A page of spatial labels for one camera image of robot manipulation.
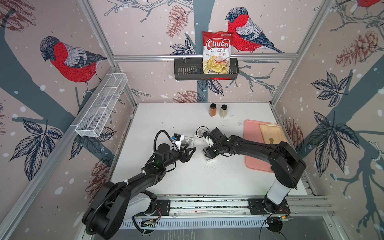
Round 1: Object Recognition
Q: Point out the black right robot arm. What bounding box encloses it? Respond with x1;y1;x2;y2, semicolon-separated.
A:
195;126;307;214

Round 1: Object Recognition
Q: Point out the Chuba cassava chips bag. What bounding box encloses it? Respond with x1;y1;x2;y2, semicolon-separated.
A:
203;32;233;75

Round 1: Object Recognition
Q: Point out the white mesh wall shelf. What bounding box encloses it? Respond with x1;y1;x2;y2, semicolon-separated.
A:
75;73;128;138

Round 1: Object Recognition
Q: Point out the wooden cutting board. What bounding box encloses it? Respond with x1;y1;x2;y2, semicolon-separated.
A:
259;123;289;144

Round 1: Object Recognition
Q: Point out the pink plastic tray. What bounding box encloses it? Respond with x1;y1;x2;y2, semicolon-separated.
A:
244;120;273;173

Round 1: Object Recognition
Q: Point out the white gift box middle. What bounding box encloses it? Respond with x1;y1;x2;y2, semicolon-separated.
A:
194;127;209;142

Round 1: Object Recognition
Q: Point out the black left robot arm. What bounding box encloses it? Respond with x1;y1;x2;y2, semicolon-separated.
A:
82;134;197;240

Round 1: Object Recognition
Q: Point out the aluminium mounting rail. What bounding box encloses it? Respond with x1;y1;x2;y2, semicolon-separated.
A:
86;194;334;220

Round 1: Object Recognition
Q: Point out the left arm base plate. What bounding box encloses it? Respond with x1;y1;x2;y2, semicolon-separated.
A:
135;200;171;218

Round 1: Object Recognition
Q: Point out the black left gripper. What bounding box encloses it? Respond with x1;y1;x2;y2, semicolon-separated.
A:
162;143;196;169

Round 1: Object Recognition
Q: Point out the white lift-off lid jewelry box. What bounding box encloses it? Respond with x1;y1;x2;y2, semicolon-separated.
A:
202;147;219;162

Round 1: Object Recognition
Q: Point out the beige spice jar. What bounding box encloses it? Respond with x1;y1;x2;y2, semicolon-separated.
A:
220;105;228;118

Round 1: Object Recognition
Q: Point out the white gift box left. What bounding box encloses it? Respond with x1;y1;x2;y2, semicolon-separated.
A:
182;136;195;148

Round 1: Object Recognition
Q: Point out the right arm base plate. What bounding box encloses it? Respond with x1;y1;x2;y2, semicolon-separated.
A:
247;198;291;215

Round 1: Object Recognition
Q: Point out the white gift box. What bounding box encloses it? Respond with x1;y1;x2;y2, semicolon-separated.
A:
194;127;209;142
182;136;195;148

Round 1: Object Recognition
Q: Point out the orange spice jar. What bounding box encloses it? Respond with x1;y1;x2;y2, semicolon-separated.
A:
209;103;217;117

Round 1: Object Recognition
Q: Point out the black wire wall basket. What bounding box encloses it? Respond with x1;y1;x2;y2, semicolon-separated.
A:
174;59;239;81

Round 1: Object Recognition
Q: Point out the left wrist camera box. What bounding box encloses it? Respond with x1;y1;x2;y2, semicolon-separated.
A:
172;134;184;149

